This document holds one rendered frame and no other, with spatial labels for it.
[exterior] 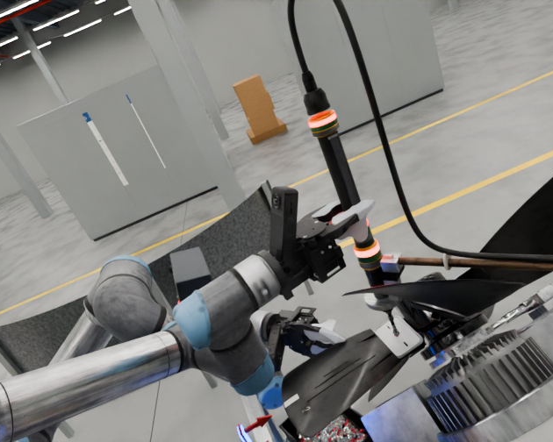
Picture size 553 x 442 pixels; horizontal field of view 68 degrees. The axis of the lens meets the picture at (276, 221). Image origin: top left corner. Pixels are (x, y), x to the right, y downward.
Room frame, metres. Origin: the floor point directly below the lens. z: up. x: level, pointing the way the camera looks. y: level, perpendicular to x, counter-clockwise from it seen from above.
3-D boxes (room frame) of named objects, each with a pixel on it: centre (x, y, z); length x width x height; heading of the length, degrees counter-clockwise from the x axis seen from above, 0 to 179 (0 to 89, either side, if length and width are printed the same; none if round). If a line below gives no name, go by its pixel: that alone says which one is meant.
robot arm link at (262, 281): (0.55, 0.06, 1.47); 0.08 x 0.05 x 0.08; 20
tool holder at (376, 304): (0.62, -0.13, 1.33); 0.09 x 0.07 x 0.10; 45
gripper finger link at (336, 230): (0.58, -0.08, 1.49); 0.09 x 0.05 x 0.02; 101
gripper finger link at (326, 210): (0.64, -0.10, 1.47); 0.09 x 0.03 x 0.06; 119
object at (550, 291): (0.67, -0.47, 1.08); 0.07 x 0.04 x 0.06; 110
